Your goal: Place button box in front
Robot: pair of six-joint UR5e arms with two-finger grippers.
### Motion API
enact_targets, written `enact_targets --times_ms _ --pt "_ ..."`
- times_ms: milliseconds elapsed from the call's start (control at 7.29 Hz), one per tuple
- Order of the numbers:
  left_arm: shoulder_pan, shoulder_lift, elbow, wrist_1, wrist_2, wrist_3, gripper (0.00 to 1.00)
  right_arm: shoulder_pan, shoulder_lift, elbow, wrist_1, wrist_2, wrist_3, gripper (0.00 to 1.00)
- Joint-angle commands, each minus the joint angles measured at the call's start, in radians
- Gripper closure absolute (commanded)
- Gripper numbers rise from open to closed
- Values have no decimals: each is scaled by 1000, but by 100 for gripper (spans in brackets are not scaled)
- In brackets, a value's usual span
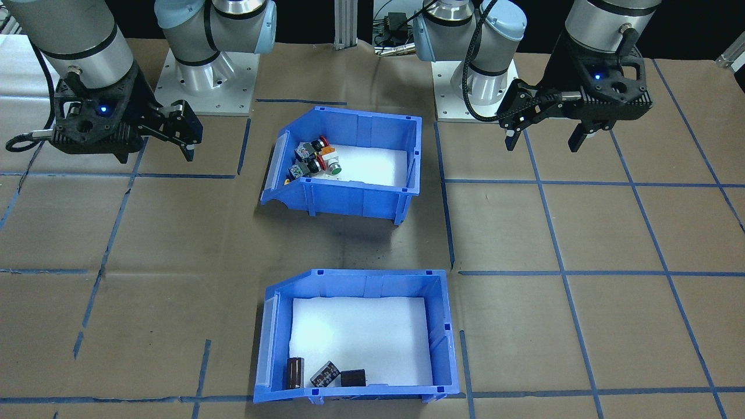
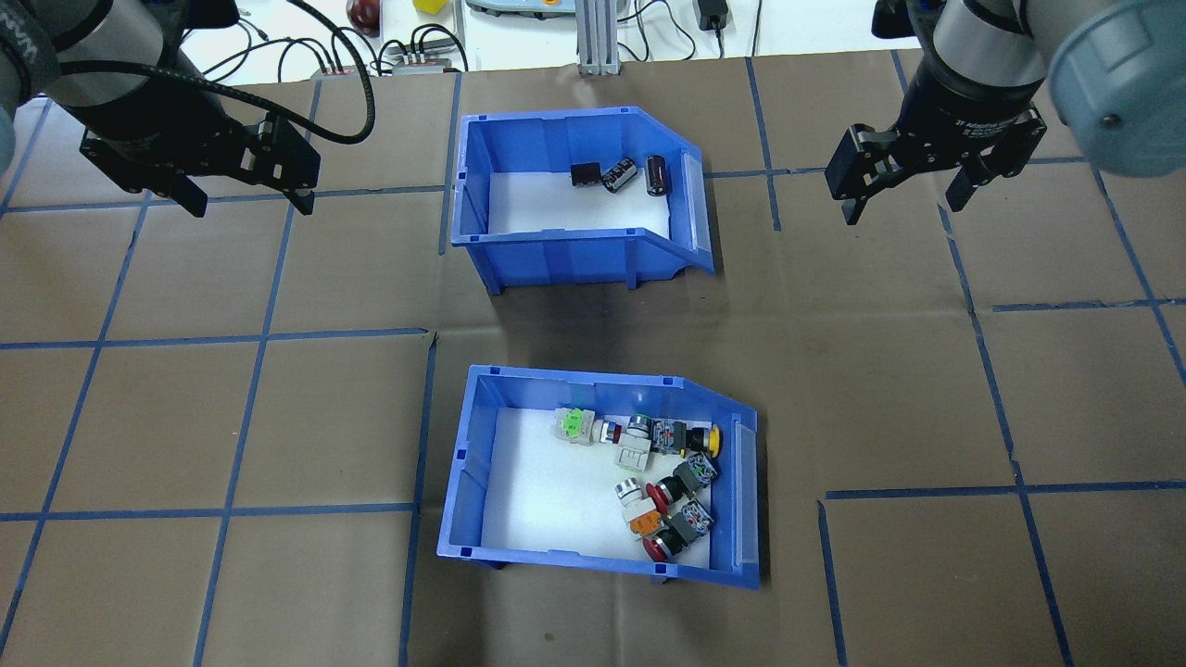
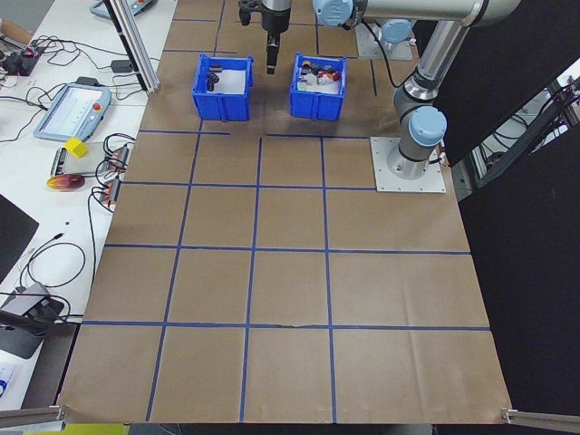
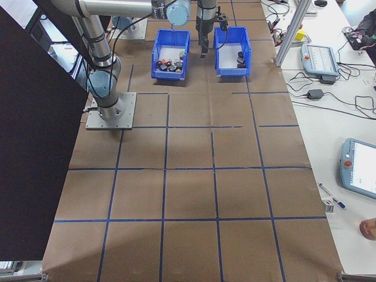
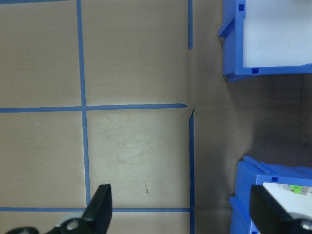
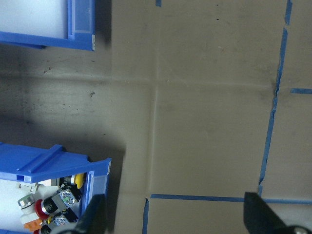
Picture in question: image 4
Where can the blue bin with few parts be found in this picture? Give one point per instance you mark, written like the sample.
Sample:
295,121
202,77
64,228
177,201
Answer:
233,73

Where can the blue bin with many buttons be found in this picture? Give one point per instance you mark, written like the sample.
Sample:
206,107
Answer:
170,77

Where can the small black box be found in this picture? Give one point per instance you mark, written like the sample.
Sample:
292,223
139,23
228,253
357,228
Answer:
327,80

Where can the small objects in bin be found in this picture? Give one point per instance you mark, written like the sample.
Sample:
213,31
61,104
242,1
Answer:
170,53

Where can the yellow cube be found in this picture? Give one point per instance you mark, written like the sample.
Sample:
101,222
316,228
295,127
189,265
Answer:
300,35

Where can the white keyboard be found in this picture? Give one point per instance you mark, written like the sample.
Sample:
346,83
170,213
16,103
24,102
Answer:
312,11

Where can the light blue teach pendant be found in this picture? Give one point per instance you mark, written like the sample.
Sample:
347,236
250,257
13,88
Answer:
318,58
349,176

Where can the black power adapter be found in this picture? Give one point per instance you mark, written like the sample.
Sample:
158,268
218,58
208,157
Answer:
315,94

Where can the black computer mouse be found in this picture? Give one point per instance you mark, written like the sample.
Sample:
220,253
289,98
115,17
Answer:
320,3

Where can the person in dark clothing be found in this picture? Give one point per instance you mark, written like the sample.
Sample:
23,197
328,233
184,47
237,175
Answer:
368,20

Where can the white blue marker pen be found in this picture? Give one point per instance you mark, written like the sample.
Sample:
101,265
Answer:
340,204

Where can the brown round roll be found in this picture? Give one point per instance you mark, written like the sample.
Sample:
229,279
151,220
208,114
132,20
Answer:
368,229

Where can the aluminium profile bar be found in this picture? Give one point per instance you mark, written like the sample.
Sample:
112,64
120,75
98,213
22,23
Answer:
358,277
29,278

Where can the white grey button switch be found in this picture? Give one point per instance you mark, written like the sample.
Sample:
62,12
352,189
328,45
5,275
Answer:
177,63

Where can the black button switch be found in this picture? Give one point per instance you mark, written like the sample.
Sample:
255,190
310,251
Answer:
240,54
162,67
241,60
241,66

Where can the white square base plate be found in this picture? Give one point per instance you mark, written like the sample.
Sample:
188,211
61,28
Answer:
138,30
129,117

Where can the aluminium profile post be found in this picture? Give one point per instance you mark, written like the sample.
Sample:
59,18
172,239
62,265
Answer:
292,29

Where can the black frame cover panel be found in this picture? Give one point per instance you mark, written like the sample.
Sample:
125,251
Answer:
35,132

